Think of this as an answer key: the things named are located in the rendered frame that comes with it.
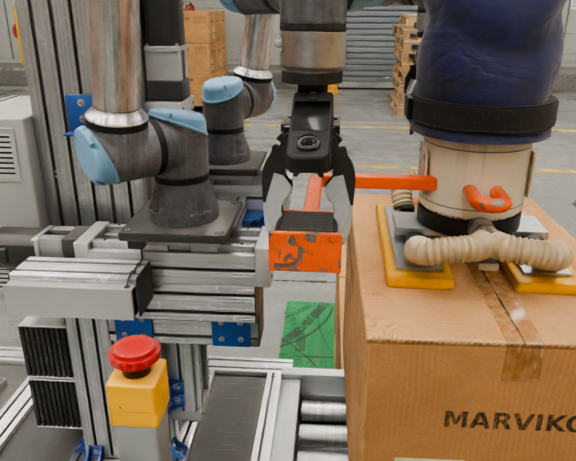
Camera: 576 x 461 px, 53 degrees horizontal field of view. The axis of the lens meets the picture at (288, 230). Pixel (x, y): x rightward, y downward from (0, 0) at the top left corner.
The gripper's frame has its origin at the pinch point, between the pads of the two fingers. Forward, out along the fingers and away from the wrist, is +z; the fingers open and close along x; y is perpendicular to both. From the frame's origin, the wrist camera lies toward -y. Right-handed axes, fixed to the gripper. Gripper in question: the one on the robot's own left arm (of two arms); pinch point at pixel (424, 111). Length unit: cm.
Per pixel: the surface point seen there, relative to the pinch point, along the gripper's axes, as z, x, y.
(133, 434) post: 28, -50, 94
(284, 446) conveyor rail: 61, -33, 59
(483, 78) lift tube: -17, -2, 71
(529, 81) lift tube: -16, 4, 70
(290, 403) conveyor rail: 61, -33, 45
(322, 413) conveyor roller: 67, -25, 40
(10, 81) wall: 104, -636, -912
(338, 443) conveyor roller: 67, -21, 49
